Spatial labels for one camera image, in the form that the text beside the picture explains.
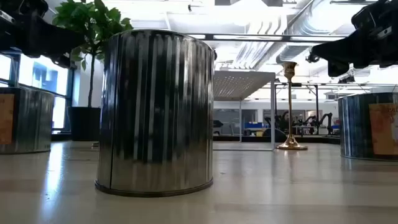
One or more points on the white perforated metal shelf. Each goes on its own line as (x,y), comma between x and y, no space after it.
(242,84)

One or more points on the silver candle jar tan label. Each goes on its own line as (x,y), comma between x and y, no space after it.
(354,124)

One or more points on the green leafy plant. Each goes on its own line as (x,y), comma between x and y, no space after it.
(90,18)

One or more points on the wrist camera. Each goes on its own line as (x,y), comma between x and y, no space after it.
(25,7)
(373,14)

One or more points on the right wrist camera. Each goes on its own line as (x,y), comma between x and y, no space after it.
(373,14)

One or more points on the silver candle jar orange wax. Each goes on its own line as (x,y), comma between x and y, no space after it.
(31,121)

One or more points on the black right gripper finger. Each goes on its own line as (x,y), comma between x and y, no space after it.
(339,68)
(351,51)

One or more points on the dark framed window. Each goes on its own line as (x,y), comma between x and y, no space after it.
(14,71)

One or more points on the black plant pot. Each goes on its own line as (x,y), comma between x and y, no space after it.
(84,124)

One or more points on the silver candle jar picture label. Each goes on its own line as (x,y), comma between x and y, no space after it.
(155,109)

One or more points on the tall brass candlestick holder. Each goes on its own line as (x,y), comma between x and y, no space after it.
(290,144)

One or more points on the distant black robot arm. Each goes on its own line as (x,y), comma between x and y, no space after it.
(325,119)
(280,121)

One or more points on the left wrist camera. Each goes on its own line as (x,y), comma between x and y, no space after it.
(25,7)

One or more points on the dark overhead crossbar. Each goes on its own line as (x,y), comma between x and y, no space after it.
(208,37)

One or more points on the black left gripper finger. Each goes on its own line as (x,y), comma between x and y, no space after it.
(56,42)
(63,61)

